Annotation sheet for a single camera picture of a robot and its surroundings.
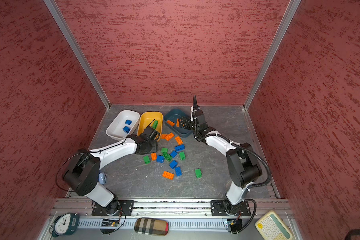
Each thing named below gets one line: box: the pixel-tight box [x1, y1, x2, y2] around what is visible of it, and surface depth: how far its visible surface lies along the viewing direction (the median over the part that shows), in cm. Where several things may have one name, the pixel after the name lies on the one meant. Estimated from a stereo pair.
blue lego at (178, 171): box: [175, 166, 183, 177], surface depth 87 cm
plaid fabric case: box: [134, 217, 169, 236], surface depth 68 cm
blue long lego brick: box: [174, 144, 186, 152], surface depth 97 cm
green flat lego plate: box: [162, 151, 173, 162], surface depth 94 cm
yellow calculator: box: [255, 210, 294, 240], surface depth 68 cm
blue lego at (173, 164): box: [169, 160, 178, 170], surface depth 91 cm
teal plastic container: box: [163, 108, 193, 138], surface depth 112 cm
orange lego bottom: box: [162, 170, 175, 180], surface depth 87 cm
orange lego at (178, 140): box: [175, 136, 184, 146], surface depth 102 cm
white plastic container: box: [106, 109, 141, 141], surface depth 109 cm
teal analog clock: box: [51, 212, 79, 238], surface depth 68 cm
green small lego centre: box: [179, 151, 186, 161], surface depth 93 cm
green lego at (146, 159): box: [143, 155, 151, 165], surface depth 91 cm
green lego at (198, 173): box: [194, 168, 203, 179], surface depth 85 cm
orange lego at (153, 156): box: [150, 152, 157, 161], surface depth 94 cm
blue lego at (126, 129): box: [122, 126, 131, 134], surface depth 106 cm
